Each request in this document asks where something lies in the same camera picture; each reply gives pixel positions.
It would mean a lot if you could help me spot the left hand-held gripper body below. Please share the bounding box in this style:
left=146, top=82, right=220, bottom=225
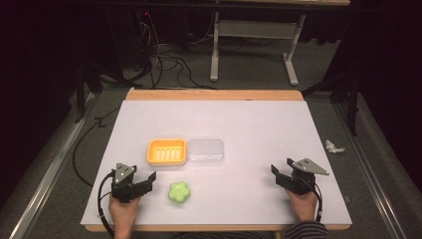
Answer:
left=110, top=162, right=144, bottom=204

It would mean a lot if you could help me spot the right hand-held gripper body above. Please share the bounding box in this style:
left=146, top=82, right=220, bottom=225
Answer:
left=286, top=157, right=330, bottom=196

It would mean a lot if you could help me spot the person's left hand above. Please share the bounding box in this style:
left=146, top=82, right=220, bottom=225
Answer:
left=107, top=194, right=142, bottom=235

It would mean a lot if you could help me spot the person's right hand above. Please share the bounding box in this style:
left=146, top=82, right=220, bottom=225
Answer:
left=285, top=188, right=319, bottom=222

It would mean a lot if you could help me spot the orange soap dish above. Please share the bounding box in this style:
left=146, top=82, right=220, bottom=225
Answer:
left=146, top=137, right=188, bottom=167

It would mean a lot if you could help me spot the green flower-shaped soap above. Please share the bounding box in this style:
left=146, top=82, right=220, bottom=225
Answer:
left=167, top=180, right=191, bottom=205

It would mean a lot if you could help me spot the crumpled white tissue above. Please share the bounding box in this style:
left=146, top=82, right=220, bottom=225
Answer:
left=324, top=139, right=346, bottom=154

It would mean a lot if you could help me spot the person's striped right sleeve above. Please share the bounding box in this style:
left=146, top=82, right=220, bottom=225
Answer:
left=284, top=220, right=330, bottom=239

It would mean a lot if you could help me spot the clear plastic lid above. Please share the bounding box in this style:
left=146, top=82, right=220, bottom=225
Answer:
left=186, top=137, right=225, bottom=166

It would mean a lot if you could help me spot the white table sheet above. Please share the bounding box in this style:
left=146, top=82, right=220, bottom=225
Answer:
left=80, top=100, right=353, bottom=227

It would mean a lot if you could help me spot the black metal stand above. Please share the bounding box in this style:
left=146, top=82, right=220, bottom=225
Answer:
left=301, top=71, right=360, bottom=137
left=73, top=63, right=134, bottom=123

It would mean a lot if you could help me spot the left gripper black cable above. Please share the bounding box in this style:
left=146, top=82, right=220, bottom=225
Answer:
left=97, top=170, right=116, bottom=239

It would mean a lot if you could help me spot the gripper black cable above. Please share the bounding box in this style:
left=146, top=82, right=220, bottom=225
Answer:
left=97, top=170, right=116, bottom=239
left=310, top=181, right=323, bottom=223

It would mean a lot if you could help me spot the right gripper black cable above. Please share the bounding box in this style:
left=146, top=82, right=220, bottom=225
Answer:
left=310, top=181, right=323, bottom=223

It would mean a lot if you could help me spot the thin black floor cable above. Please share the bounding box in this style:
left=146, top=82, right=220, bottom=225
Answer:
left=72, top=107, right=121, bottom=189

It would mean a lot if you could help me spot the metal floor rail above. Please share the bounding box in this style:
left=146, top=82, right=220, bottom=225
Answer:
left=332, top=102, right=407, bottom=239
left=9, top=93, right=97, bottom=239

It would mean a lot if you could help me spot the tangle of floor cables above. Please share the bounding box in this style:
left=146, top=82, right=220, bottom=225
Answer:
left=133, top=11, right=217, bottom=91

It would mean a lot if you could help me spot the white metal desk frame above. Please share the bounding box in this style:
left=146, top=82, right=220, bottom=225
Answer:
left=209, top=11, right=307, bottom=88

